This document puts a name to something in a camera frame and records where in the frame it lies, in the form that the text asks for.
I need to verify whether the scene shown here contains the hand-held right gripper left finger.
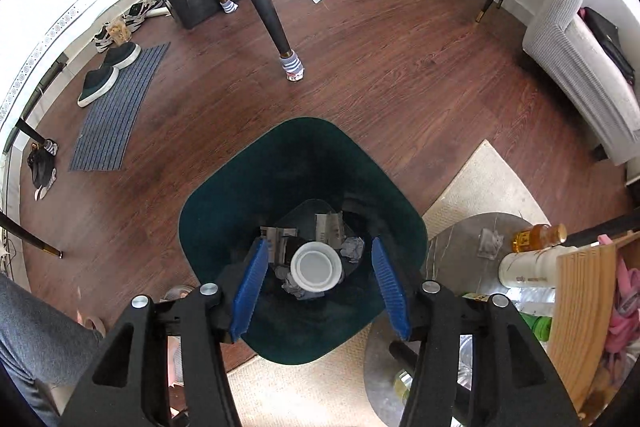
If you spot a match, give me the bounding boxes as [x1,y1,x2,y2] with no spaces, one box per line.
[60,237,271,427]

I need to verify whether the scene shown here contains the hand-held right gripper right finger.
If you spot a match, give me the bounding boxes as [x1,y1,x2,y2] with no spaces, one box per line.
[371,237,581,427]

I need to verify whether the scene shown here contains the white paper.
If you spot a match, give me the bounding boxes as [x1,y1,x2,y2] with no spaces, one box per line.
[282,274,321,301]
[341,236,365,264]

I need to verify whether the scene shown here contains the white plastic lid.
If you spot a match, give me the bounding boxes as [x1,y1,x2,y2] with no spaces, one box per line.
[290,242,345,292]

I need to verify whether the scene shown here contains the dark green trash bin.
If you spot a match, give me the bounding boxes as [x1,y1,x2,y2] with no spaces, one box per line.
[178,117,429,367]

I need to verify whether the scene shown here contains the small clear plastic bag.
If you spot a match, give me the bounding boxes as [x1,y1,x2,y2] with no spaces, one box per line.
[476,227,506,262]

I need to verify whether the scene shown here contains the beige rug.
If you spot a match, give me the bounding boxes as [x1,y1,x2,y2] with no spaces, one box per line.
[170,139,551,427]

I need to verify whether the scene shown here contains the white thermos bottle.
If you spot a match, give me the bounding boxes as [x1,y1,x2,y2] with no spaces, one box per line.
[499,245,578,290]

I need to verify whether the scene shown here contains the green plastic bottle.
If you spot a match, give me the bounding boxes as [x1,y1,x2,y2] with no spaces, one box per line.
[520,312,551,343]

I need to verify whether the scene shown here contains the amber glass bottle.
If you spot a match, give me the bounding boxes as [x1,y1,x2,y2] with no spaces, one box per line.
[511,223,568,254]

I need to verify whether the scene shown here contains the wooden board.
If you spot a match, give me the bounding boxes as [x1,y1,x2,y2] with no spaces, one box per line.
[550,243,618,413]

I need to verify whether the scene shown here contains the person's leg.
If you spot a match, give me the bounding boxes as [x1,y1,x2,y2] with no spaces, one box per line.
[0,274,106,427]

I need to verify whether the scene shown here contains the grey striped doormat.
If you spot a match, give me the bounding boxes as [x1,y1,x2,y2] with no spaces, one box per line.
[68,42,172,172]

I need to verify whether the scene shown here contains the gold tipped black leg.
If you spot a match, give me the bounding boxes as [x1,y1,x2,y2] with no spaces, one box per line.
[0,212,63,259]

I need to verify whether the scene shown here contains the pink cloth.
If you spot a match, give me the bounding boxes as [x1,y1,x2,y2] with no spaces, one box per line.
[595,234,640,353]

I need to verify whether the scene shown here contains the black shoes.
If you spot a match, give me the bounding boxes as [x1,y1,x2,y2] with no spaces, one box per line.
[27,147,58,202]

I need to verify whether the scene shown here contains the dark green slipper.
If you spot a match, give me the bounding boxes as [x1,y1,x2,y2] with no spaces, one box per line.
[77,67,120,108]
[102,41,142,68]

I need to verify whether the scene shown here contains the white black sneaker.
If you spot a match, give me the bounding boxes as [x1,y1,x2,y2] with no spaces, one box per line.
[122,0,161,30]
[94,23,128,54]

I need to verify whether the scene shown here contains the black storage box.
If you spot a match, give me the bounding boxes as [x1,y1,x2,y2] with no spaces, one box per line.
[162,0,248,30]

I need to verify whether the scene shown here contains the grey armchair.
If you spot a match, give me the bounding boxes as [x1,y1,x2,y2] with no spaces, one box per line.
[522,0,640,166]

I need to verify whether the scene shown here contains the black handbag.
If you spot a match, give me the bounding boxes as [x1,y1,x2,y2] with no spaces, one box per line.
[582,7,637,88]

